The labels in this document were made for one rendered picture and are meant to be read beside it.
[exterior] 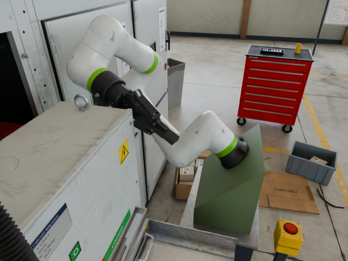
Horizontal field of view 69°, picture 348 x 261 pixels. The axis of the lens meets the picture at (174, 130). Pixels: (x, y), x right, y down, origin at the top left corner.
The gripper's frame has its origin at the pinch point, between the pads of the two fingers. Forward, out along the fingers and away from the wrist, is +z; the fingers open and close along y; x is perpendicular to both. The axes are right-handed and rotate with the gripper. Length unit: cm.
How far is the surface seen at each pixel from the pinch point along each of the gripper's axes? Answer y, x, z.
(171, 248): 44.6, 2.8, 18.3
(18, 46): -5.3, 13.6, -46.2
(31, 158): -3.6, 30.7, -10.9
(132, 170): 13.4, 7.7, -2.7
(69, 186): -6.5, 30.3, 0.5
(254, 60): 68, -230, -43
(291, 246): 33, -24, 51
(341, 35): 136, -820, 1
